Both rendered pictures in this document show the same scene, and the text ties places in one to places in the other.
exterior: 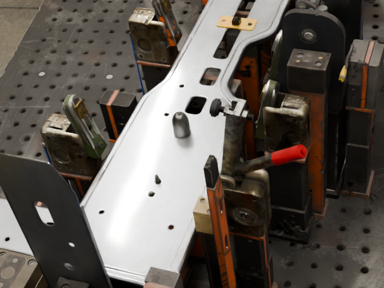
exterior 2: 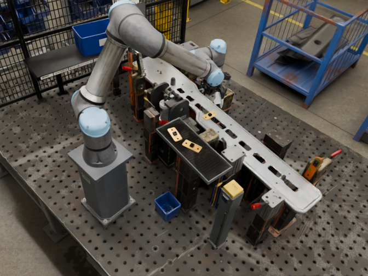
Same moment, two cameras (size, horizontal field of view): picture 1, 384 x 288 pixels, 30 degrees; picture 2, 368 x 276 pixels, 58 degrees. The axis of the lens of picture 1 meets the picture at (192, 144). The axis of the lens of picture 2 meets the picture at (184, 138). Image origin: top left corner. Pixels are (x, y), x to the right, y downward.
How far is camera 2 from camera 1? 2.22 m
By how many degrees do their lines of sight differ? 69
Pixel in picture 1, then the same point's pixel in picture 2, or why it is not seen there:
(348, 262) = (129, 138)
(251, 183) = (136, 75)
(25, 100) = (263, 109)
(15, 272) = not seen: hidden behind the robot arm
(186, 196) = (150, 74)
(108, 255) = (148, 59)
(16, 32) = not seen: outside the picture
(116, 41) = not seen: hidden behind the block
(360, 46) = (155, 112)
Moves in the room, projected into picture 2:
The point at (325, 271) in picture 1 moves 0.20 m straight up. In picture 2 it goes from (132, 133) to (130, 110)
